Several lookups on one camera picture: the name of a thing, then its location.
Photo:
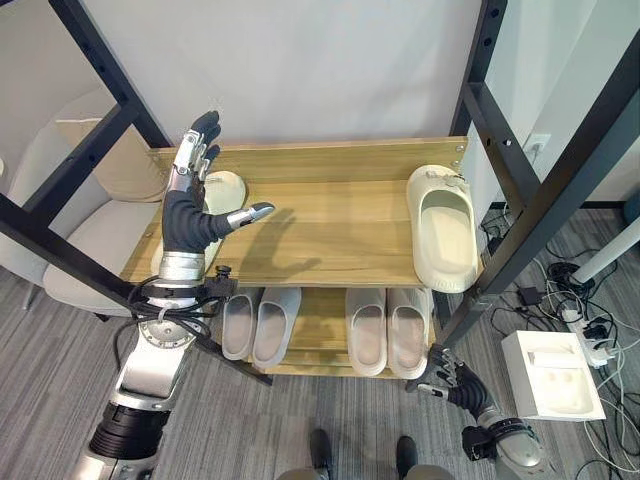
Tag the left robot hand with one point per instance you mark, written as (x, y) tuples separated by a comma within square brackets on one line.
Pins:
[(182, 220)]

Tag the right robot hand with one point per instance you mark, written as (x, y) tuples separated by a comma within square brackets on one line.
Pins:
[(467, 387)]

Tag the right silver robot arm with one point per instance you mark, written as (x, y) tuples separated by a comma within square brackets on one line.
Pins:
[(517, 447)]

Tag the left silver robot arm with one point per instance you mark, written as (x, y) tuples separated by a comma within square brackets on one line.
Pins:
[(150, 360)]

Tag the wooden shoe rack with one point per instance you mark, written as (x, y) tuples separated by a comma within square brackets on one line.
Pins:
[(330, 225)]

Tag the cream slipper plain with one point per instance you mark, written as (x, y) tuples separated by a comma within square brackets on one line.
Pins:
[(225, 187)]

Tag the beige cushion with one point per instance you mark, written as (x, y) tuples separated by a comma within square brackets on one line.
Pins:
[(125, 170)]

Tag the light grey slipper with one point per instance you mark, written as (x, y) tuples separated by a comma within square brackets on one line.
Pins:
[(275, 330), (239, 325), (409, 335), (366, 332)]

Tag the white box with foam insert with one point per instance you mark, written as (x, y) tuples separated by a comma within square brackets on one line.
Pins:
[(555, 375)]

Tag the beige armchair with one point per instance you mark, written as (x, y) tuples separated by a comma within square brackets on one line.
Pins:
[(95, 235)]

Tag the black power adapter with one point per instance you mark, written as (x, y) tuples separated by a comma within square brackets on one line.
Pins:
[(531, 296)]

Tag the white power strip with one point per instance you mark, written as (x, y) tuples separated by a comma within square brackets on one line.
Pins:
[(597, 345)]

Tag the cream slipper with charms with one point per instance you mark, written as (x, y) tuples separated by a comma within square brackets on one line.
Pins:
[(445, 225)]

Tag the white table leg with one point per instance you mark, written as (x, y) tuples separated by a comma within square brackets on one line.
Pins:
[(607, 250)]

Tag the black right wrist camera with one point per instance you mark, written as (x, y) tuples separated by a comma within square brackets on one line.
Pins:
[(477, 442)]

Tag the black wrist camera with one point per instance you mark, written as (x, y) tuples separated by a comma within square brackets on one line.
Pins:
[(220, 286), (477, 442)]

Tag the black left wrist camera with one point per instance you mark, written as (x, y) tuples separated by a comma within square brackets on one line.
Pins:
[(220, 286)]

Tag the black metal frame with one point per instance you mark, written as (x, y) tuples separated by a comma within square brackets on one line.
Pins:
[(75, 262)]

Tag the white wall socket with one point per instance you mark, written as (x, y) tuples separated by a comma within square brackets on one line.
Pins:
[(536, 146)]

